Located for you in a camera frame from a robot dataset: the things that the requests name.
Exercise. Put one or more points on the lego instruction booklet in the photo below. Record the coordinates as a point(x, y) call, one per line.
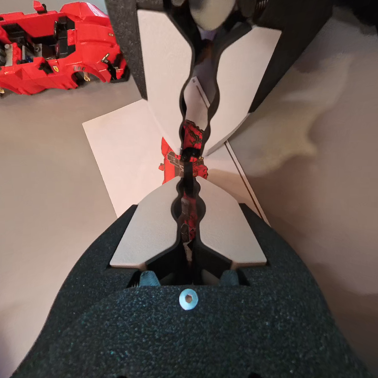
point(124, 153)

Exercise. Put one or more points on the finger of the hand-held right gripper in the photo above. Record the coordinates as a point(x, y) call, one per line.
point(245, 82)
point(165, 73)

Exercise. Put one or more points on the red lego car model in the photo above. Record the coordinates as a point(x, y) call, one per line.
point(88, 29)

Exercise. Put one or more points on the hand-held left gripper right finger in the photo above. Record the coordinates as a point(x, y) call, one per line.
point(230, 233)

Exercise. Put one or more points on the black lego slope brick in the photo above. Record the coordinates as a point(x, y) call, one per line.
point(190, 153)

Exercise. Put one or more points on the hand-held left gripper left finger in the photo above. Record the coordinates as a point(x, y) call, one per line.
point(147, 233)

